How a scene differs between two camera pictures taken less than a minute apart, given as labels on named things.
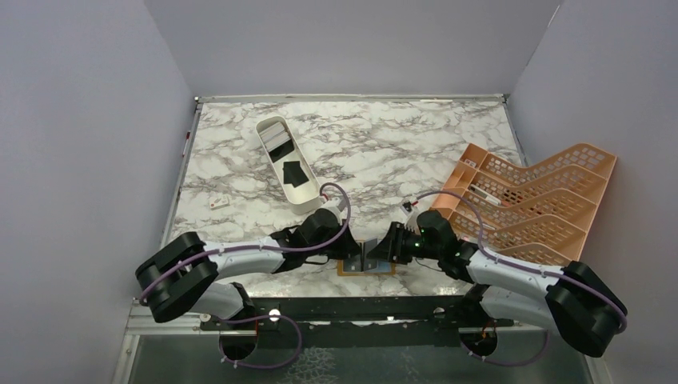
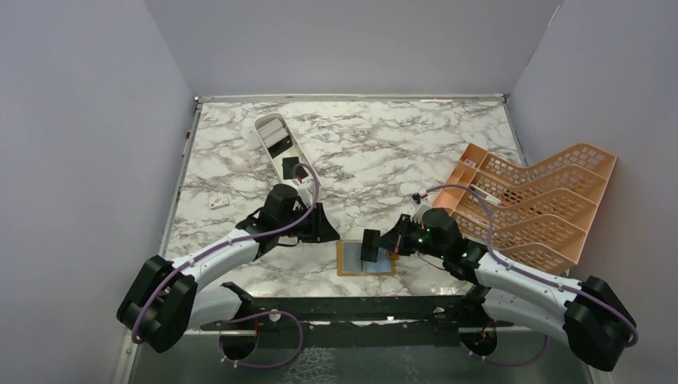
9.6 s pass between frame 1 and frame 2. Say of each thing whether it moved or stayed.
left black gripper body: moved
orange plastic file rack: stayed
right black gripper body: stayed
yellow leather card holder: stayed
